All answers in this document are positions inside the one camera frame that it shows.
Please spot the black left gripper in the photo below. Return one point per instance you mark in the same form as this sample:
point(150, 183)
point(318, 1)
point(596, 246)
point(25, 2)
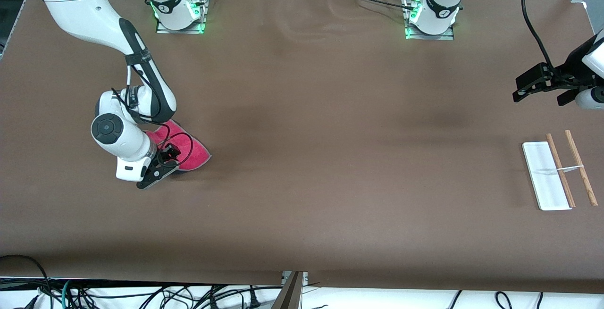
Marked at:
point(572, 65)

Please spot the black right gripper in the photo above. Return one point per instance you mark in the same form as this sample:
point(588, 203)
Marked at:
point(171, 151)

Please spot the pink towel with grey back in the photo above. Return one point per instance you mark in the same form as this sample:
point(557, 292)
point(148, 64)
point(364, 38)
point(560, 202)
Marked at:
point(193, 153)

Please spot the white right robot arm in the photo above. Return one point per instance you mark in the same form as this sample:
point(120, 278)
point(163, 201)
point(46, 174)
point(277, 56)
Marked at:
point(80, 2)

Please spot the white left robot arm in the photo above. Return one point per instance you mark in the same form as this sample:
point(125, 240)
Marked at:
point(441, 2)

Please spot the wooden rack bar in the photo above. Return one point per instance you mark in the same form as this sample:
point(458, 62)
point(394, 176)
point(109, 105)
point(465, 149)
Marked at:
point(557, 158)

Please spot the wooden chopsticks pair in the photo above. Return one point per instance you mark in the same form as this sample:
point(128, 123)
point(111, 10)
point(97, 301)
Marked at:
point(577, 158)

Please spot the black power plug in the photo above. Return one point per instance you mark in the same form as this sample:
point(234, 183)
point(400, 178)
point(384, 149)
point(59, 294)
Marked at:
point(255, 302)

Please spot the metal rack bracket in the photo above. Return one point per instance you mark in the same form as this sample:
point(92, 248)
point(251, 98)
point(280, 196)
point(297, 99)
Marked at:
point(571, 168)

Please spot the white rack base plate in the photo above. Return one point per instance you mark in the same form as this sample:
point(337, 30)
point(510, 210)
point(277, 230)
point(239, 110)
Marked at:
point(542, 177)

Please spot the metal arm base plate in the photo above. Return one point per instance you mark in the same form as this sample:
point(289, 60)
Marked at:
point(446, 37)
point(198, 25)

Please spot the metal table frame beam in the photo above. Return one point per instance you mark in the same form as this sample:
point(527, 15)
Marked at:
point(288, 295)

